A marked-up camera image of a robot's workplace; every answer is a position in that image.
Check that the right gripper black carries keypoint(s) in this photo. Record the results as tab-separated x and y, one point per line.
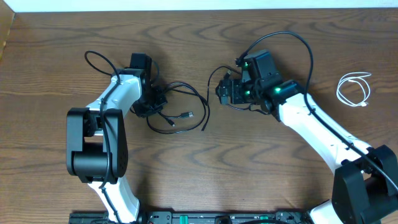
236	86

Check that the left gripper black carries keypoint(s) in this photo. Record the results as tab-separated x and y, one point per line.
162	101

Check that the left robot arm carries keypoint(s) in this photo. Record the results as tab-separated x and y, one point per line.
96	150

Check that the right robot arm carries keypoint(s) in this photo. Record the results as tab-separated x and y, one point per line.
365	178

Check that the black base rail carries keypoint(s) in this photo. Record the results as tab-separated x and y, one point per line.
162	217

